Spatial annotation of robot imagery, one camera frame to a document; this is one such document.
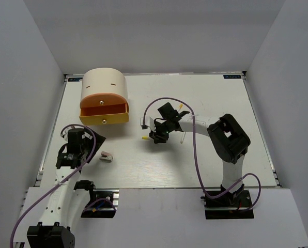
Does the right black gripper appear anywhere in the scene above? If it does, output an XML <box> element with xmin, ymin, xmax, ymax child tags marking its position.
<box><xmin>150</xmin><ymin>119</ymin><xmax>173</xmax><ymax>144</ymax></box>

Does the white pen pale cap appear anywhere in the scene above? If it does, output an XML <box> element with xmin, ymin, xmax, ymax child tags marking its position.
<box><xmin>180</xmin><ymin>132</ymin><xmax>186</xmax><ymax>144</ymax></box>

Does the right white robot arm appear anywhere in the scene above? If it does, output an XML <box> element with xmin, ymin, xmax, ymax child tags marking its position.
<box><xmin>141</xmin><ymin>102</ymin><xmax>251</xmax><ymax>206</ymax></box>

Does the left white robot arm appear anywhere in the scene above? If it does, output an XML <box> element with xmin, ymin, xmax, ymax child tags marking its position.
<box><xmin>27</xmin><ymin>128</ymin><xmax>106</xmax><ymax>247</ymax></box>

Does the pink white mini stapler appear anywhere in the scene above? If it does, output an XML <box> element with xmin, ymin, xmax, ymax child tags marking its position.
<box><xmin>99</xmin><ymin>151</ymin><xmax>113</xmax><ymax>163</ymax></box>

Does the cream cylindrical drawer organizer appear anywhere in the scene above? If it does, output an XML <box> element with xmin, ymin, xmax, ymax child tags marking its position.
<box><xmin>81</xmin><ymin>68</ymin><xmax>128</xmax><ymax>102</ymax></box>

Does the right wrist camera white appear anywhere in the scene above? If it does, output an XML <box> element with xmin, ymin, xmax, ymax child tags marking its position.
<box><xmin>140</xmin><ymin>117</ymin><xmax>156</xmax><ymax>131</ymax></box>

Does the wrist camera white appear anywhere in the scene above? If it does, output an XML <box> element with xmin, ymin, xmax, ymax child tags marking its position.
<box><xmin>60</xmin><ymin>127</ymin><xmax>71</xmax><ymax>142</ymax></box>
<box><xmin>140</xmin><ymin>117</ymin><xmax>156</xmax><ymax>131</ymax></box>

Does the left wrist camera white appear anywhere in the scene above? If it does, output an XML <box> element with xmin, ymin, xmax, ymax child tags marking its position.
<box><xmin>60</xmin><ymin>127</ymin><xmax>71</xmax><ymax>142</ymax></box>

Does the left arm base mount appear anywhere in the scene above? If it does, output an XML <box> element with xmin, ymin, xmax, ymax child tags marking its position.
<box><xmin>81</xmin><ymin>189</ymin><xmax>119</xmax><ymax>219</ymax></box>

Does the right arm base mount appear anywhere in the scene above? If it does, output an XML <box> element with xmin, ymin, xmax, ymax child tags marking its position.
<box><xmin>201</xmin><ymin>190</ymin><xmax>254</xmax><ymax>220</ymax></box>

